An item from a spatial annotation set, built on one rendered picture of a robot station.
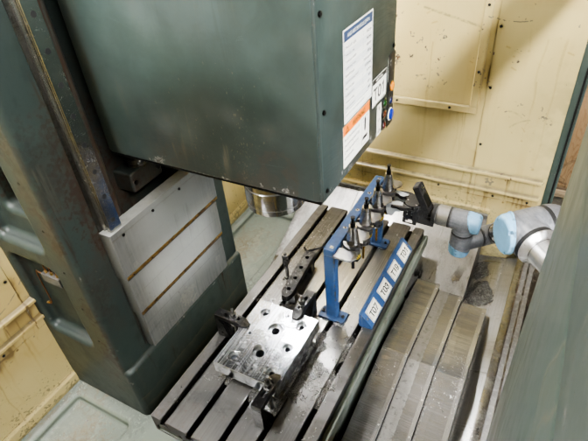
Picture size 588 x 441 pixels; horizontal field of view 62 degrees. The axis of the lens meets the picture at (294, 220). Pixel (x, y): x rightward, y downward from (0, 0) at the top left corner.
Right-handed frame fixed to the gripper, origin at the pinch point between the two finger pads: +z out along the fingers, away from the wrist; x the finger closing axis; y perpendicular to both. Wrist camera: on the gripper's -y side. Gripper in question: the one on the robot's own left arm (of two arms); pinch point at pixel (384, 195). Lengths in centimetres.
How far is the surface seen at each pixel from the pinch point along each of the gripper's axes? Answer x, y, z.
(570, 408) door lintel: -127, -86, -49
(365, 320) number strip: -38.7, 25.2, -9.0
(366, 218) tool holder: -23.4, -6.6, -1.7
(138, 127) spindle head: -67, -52, 44
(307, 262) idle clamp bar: -23.3, 23.5, 21.2
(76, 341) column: -89, 28, 79
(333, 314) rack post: -39.8, 26.7, 2.5
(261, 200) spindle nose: -63, -36, 12
